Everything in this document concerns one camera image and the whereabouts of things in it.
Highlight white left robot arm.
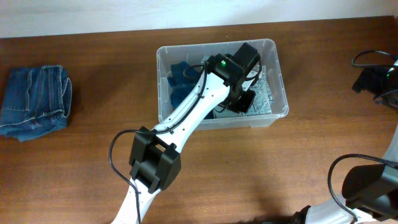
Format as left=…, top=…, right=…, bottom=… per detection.
left=113, top=43, right=261, bottom=223

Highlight dark blue folded jeans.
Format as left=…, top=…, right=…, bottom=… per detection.
left=1, top=65, right=73, bottom=142

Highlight clear plastic storage bin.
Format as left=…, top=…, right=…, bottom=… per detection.
left=156, top=39, right=289, bottom=130

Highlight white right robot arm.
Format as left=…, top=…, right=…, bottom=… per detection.
left=290, top=63, right=397, bottom=223

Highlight teal garment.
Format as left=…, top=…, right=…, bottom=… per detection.
left=167, top=62, right=200, bottom=109

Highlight light blue jeans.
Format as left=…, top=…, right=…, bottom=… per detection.
left=205, top=63, right=274, bottom=119

